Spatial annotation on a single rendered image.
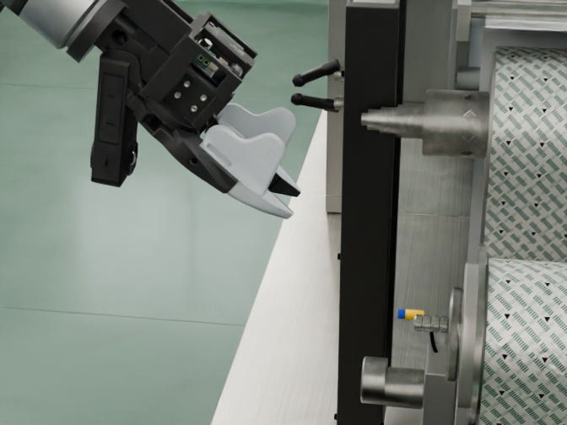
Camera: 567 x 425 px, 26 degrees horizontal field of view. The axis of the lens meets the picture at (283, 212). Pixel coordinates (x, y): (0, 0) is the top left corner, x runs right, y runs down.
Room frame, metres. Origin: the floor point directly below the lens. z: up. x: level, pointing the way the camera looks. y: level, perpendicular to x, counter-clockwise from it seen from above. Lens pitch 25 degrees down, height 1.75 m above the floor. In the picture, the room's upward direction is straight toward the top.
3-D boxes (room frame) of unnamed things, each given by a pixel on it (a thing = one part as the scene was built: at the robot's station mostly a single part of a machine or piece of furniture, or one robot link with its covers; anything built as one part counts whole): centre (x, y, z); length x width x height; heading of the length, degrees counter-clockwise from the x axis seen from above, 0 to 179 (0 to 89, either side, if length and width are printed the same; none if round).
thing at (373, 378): (0.89, -0.08, 1.18); 0.04 x 0.02 x 0.04; 171
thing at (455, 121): (1.10, -0.16, 1.33); 0.06 x 0.06 x 0.06; 81
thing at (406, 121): (1.11, -0.11, 1.33); 0.06 x 0.03 x 0.03; 81
